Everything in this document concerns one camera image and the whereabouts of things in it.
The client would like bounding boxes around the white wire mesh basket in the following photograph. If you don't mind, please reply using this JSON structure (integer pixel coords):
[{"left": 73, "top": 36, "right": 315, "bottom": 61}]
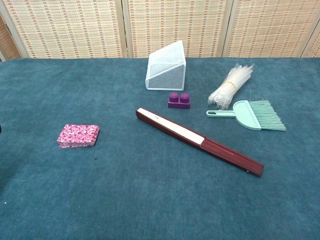
[{"left": 145, "top": 40, "right": 187, "bottom": 91}]

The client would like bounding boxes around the woven folding screen panel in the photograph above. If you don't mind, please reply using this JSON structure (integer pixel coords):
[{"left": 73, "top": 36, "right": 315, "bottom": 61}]
[
  {"left": 301, "top": 31, "right": 320, "bottom": 59},
  {"left": 222, "top": 0, "right": 320, "bottom": 59},
  {"left": 0, "top": 14, "right": 22, "bottom": 61},
  {"left": 121, "top": 0, "right": 235, "bottom": 59},
  {"left": 0, "top": 0, "right": 129, "bottom": 59}
]

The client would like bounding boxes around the folded dark red hand fan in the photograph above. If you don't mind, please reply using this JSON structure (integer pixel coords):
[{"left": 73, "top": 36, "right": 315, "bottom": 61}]
[{"left": 135, "top": 107, "right": 265, "bottom": 178}]

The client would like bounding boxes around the mint green plastic dustpan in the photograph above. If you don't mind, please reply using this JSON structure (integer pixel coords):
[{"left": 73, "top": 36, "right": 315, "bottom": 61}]
[{"left": 206, "top": 100, "right": 263, "bottom": 131}]

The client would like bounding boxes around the pink patterned card deck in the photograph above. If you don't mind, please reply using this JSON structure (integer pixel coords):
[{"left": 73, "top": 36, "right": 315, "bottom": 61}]
[{"left": 56, "top": 123, "right": 101, "bottom": 149}]

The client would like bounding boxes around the purple two-stud building block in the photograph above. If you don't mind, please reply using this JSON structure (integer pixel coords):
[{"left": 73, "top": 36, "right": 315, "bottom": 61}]
[{"left": 167, "top": 92, "right": 191, "bottom": 110}]

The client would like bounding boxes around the bundle of clear wrapped sticks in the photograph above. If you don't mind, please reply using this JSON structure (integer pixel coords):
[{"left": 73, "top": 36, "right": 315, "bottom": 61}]
[{"left": 208, "top": 63, "right": 255, "bottom": 111}]

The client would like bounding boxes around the mint green bristle brush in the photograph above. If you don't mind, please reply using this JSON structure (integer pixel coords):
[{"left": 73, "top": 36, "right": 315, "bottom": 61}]
[{"left": 248, "top": 99, "right": 287, "bottom": 132}]

